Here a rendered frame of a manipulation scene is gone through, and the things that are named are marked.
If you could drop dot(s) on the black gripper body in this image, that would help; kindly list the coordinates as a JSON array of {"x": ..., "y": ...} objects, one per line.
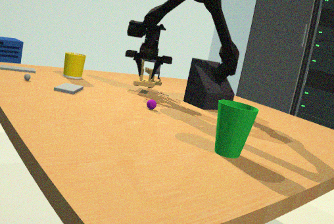
[{"x": 159, "y": 59}]

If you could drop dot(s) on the yellow mug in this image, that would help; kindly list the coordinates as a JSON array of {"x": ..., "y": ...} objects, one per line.
[{"x": 73, "y": 65}]

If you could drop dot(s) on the grey ball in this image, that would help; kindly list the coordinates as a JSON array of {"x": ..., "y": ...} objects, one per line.
[{"x": 27, "y": 76}]

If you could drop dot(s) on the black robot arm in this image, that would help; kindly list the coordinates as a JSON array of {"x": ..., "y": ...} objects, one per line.
[{"x": 228, "y": 51}]

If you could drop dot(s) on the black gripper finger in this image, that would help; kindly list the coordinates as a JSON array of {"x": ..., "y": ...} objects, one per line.
[
  {"x": 138, "y": 62},
  {"x": 155, "y": 68}
]

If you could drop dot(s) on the purple ball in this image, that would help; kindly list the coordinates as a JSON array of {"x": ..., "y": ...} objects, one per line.
[{"x": 151, "y": 104}]

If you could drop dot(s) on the green cup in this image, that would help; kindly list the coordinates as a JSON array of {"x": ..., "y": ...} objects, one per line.
[{"x": 234, "y": 123}]

